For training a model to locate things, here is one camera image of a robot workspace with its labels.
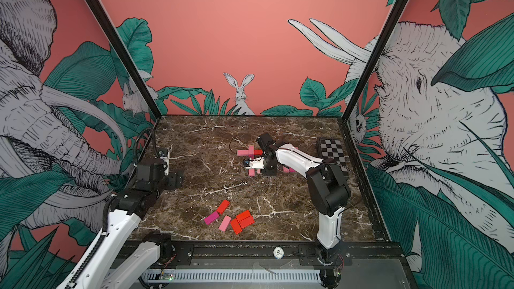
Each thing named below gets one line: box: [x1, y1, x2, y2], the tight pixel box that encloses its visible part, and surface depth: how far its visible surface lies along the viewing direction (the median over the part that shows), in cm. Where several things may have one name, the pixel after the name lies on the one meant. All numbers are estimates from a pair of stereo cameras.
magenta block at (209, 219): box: [204, 211, 220, 226], surface depth 85 cm
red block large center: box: [235, 210, 255, 229], surface depth 84 cm
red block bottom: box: [231, 218, 243, 235], surface depth 82 cm
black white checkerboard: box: [318, 137, 350, 177], surface depth 106 cm
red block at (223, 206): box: [216, 199, 231, 215], surface depth 88 cm
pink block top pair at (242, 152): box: [236, 149, 249, 156], surface depth 106 cm
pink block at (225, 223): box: [218, 215, 233, 233], surface depth 82 cm
